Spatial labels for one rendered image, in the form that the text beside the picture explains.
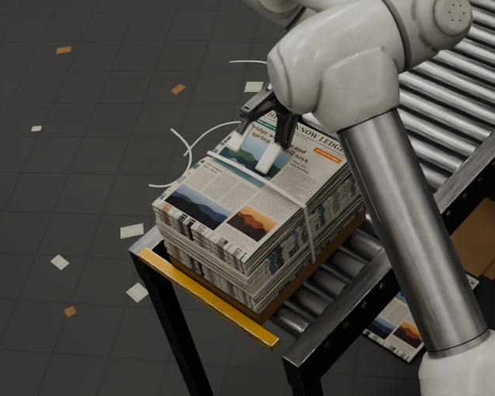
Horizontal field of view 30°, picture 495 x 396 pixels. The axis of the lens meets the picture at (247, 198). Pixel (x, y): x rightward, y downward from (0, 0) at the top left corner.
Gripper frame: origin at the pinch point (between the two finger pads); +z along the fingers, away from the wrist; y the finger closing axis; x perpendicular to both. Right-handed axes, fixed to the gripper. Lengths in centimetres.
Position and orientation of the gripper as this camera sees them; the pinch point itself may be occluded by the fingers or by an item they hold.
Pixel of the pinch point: (249, 156)
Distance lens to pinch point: 199.9
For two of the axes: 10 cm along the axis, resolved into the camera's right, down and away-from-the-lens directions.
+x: -7.3, -4.2, 5.4
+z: -5.2, 8.5, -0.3
